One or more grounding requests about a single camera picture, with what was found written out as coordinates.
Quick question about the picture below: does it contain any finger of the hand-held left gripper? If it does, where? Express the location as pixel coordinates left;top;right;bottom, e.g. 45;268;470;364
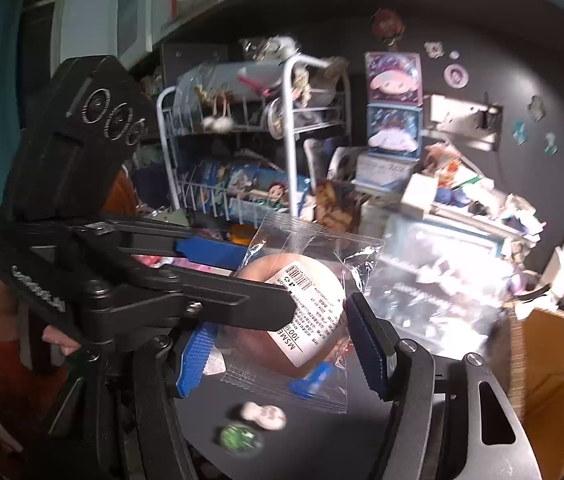
161;265;301;332
111;216;253;272

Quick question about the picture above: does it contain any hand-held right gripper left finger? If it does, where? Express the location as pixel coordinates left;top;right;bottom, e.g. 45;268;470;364
132;324;219;480

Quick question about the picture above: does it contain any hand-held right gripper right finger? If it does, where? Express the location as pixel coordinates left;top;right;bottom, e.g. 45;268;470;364
343;291;538;480

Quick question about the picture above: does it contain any bun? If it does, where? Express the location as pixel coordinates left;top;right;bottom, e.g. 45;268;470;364
222;210;387;416

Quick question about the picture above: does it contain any person's left hand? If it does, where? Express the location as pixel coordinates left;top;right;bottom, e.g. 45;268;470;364
42;324;81;356

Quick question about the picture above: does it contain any anime printed box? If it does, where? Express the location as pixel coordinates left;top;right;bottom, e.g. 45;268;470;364
189;160;313;221

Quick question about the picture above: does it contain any small white figure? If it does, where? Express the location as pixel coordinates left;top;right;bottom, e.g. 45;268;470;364
239;401;287;431

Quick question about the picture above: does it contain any green round badge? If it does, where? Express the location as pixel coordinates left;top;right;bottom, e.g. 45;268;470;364
219;424;263;453

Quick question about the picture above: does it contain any clear plastic sleeve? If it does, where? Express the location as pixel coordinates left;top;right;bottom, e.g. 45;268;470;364
367;215;517;356

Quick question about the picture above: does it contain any small white box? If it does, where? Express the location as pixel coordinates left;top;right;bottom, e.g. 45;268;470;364
402;174;437;206

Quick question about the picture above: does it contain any white printed box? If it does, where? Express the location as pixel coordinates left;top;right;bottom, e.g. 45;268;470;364
354;152;420;193

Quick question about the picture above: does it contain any cardboard box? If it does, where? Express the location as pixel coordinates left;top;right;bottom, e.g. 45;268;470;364
504;305;564;456

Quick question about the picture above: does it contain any pile of small trinkets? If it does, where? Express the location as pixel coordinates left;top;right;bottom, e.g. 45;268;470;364
426;144;547;241

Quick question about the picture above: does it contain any blue character box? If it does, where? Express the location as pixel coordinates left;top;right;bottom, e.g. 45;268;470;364
366;104;423;157

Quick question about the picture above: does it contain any pink character box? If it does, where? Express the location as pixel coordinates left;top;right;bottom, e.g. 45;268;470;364
365;51;423;107

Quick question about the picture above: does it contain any red-haired hanging figure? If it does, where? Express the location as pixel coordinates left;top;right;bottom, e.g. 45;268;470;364
372;8;407;43

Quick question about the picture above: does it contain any white wire rack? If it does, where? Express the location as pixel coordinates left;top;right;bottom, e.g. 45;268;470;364
156;55;353;226

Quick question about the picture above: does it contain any white wall bracket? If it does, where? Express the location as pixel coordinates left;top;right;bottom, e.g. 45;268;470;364
424;92;505;153

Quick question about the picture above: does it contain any round wall badge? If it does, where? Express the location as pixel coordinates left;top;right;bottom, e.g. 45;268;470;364
444;64;467;88

